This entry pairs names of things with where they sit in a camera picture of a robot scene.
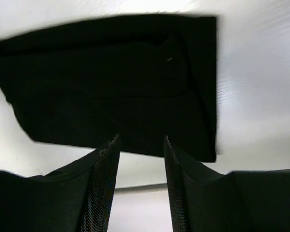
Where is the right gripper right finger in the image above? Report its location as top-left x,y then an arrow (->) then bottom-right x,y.
164,138 -> 290,232

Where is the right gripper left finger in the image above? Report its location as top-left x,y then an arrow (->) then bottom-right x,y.
0,135 -> 121,232

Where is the black skirt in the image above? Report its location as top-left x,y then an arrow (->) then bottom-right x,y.
0,14 -> 218,162

